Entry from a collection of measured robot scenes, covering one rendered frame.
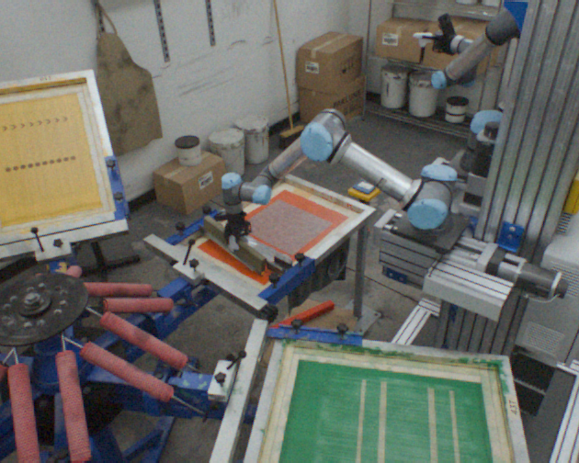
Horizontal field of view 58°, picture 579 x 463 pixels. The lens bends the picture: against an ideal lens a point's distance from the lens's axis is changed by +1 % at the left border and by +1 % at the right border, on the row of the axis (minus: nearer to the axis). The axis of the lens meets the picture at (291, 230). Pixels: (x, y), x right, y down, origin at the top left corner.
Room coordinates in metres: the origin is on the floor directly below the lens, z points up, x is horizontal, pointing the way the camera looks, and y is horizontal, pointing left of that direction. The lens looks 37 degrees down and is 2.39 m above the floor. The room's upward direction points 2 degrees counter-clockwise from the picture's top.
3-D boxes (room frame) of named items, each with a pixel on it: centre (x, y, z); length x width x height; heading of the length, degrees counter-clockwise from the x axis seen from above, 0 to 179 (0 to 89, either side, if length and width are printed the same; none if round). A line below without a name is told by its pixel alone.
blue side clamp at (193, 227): (1.91, 0.44, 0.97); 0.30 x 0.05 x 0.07; 139
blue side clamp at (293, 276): (1.55, 0.02, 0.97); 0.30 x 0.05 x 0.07; 139
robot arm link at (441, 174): (1.51, -0.51, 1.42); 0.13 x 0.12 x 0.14; 156
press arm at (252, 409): (1.00, 0.16, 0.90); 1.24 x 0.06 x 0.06; 79
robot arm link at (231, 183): (1.70, 0.22, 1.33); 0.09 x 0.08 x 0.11; 66
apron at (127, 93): (3.61, 1.18, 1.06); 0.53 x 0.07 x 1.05; 139
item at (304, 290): (1.83, -0.10, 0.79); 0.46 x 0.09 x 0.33; 139
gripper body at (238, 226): (1.70, 0.22, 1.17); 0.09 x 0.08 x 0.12; 49
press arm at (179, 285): (1.49, 0.44, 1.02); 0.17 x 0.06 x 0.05; 139
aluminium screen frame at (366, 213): (1.91, 0.07, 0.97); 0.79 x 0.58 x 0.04; 139
